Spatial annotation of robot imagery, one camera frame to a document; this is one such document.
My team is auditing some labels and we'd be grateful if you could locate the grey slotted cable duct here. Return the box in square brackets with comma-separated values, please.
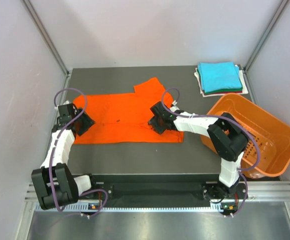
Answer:
[34, 201, 238, 213]

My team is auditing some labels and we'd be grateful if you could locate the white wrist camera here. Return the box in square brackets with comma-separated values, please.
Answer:
[54, 100, 71, 109]
[169, 100, 179, 112]

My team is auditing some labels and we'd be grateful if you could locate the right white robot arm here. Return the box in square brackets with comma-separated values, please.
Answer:
[148, 101, 249, 198]

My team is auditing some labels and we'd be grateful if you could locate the folded green t shirt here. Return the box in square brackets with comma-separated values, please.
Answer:
[203, 87, 243, 93]

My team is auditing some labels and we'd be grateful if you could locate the folded white t shirt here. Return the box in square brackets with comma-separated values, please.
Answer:
[194, 67, 249, 98]

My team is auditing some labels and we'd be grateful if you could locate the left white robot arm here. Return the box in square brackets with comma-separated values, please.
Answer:
[31, 101, 98, 210]

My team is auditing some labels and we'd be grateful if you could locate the orange t shirt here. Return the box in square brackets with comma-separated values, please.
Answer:
[73, 77, 184, 145]

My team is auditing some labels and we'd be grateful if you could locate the aluminium frame rail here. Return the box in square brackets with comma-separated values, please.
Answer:
[21, 0, 69, 76]

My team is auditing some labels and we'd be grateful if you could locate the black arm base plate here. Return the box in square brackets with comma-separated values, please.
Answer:
[91, 173, 246, 208]

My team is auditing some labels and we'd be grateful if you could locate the orange plastic basket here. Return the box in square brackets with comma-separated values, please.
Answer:
[208, 93, 290, 179]

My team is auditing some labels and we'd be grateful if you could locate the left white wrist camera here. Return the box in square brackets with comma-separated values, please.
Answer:
[54, 100, 71, 109]

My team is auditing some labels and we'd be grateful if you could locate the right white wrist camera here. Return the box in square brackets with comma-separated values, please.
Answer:
[169, 100, 179, 112]

